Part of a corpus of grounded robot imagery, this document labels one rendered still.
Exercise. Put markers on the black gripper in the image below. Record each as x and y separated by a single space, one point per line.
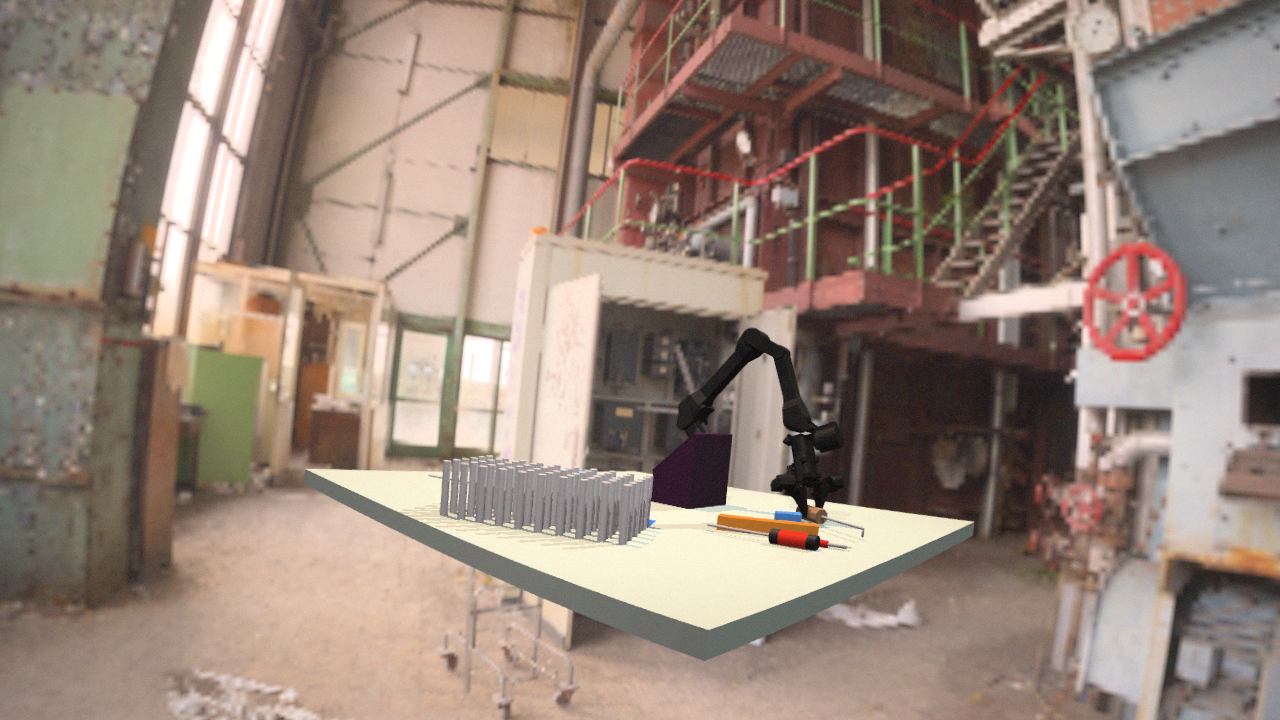
805 468

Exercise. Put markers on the red-handled screwdriver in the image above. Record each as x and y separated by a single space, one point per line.
782 537

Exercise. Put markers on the yellow flat bar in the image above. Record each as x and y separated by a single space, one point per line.
765 525

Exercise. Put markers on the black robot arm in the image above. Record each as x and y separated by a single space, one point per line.
695 409

